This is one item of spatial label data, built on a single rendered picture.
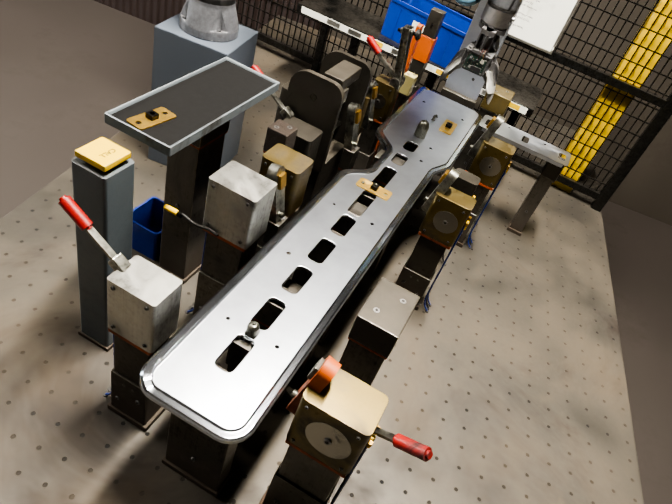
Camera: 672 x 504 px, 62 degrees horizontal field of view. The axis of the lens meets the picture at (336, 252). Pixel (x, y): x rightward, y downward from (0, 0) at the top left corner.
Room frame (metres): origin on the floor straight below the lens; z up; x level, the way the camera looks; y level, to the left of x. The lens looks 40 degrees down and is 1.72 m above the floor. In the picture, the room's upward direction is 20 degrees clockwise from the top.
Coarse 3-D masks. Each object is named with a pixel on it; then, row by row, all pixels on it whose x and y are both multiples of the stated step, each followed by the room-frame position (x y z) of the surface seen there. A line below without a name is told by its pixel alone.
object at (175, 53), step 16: (176, 16) 1.40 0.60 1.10; (160, 32) 1.30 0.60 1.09; (176, 32) 1.31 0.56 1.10; (240, 32) 1.44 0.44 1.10; (256, 32) 1.48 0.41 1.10; (160, 48) 1.30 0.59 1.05; (176, 48) 1.30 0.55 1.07; (192, 48) 1.29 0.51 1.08; (208, 48) 1.29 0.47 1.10; (224, 48) 1.32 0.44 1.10; (240, 48) 1.37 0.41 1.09; (160, 64) 1.30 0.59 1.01; (176, 64) 1.30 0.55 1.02; (192, 64) 1.29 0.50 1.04; (208, 64) 1.29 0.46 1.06; (160, 80) 1.30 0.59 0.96; (240, 128) 1.47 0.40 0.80; (224, 144) 1.36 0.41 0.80; (160, 160) 1.30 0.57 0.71; (224, 160) 1.38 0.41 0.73
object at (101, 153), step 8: (88, 144) 0.69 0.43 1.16; (96, 144) 0.70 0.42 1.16; (104, 144) 0.71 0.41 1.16; (112, 144) 0.71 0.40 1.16; (80, 152) 0.67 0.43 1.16; (88, 152) 0.68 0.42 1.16; (96, 152) 0.68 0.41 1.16; (104, 152) 0.69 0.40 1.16; (112, 152) 0.70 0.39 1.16; (120, 152) 0.70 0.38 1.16; (128, 152) 0.71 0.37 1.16; (88, 160) 0.66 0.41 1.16; (96, 160) 0.66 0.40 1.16; (104, 160) 0.67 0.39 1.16; (112, 160) 0.68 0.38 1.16; (120, 160) 0.69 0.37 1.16; (104, 168) 0.66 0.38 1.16
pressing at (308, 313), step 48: (432, 96) 1.71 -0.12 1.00; (384, 144) 1.32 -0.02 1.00; (432, 144) 1.40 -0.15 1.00; (336, 192) 1.03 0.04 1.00; (288, 240) 0.82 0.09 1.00; (336, 240) 0.87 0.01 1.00; (384, 240) 0.93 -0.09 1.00; (240, 288) 0.66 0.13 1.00; (336, 288) 0.74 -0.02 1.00; (192, 336) 0.53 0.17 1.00; (240, 336) 0.57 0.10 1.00; (288, 336) 0.60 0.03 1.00; (144, 384) 0.43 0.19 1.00; (192, 384) 0.45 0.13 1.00; (240, 384) 0.48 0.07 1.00; (240, 432) 0.41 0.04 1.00
